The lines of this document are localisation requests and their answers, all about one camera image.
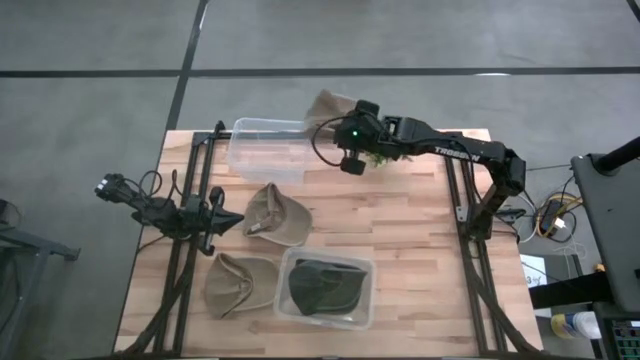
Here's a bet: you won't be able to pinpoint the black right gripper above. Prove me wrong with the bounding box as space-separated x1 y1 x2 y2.
332 99 385 176

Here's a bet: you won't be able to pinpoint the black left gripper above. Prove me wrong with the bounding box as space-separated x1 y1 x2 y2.
180 187 245 255

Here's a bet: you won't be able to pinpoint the dark green baseball cap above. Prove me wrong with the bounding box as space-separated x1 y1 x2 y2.
294 258 370 301
288 264 354 317
369 149 415 167

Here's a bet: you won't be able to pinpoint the beige cotton baseball cap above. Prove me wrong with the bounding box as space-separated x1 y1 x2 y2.
242 182 314 248
203 252 281 321
303 88 360 140

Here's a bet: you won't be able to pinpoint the clear plastic storage bin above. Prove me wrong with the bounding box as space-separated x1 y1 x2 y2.
226 116 315 185
273 245 377 332

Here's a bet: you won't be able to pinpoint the grey metal stand leg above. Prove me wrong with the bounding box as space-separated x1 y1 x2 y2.
0 198 81 354

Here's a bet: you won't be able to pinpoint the black power strip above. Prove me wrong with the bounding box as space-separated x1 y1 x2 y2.
541 199 566 235

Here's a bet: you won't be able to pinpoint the white paper sign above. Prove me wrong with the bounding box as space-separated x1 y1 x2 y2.
519 253 549 289

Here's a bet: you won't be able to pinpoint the black cart beam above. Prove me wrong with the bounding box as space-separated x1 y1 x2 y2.
527 272 617 310

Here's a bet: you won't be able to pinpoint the black pole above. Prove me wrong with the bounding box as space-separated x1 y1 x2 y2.
593 135 640 175

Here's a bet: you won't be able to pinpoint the grey equipment cart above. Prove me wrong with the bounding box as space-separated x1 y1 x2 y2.
571 152 640 315

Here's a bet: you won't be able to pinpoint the control panel with buttons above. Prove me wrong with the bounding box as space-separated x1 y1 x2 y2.
605 318 640 360

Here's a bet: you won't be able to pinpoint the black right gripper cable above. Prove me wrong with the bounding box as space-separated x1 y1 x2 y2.
310 115 351 169

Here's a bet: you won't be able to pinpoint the black aluminium frame rails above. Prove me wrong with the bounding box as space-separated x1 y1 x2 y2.
114 119 235 357
442 130 546 357

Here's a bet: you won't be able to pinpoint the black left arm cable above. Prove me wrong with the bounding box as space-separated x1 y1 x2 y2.
135 168 182 202

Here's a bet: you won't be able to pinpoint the white cable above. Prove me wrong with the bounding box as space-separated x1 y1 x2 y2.
513 191 540 245

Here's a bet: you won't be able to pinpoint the yellow cable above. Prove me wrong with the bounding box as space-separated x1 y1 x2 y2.
535 194 585 242

